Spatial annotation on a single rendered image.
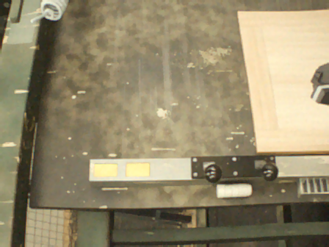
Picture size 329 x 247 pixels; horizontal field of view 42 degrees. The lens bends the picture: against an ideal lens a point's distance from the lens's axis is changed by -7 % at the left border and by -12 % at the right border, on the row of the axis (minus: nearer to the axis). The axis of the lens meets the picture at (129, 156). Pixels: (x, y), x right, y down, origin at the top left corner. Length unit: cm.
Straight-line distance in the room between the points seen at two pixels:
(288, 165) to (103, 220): 45
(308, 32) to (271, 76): 20
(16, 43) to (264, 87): 64
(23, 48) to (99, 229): 49
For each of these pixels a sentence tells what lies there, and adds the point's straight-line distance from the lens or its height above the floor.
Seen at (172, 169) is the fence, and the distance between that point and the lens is 102.
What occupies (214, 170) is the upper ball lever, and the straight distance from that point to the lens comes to 89.
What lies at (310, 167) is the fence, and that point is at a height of 127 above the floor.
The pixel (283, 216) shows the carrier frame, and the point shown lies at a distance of 258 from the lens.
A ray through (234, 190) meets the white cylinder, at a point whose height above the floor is 142.
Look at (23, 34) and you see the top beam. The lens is 121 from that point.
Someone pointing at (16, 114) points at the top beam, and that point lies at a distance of 107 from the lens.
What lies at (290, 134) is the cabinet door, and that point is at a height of 128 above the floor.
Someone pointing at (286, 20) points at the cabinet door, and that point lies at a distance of 132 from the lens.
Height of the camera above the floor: 208
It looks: 27 degrees down
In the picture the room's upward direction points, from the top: 76 degrees counter-clockwise
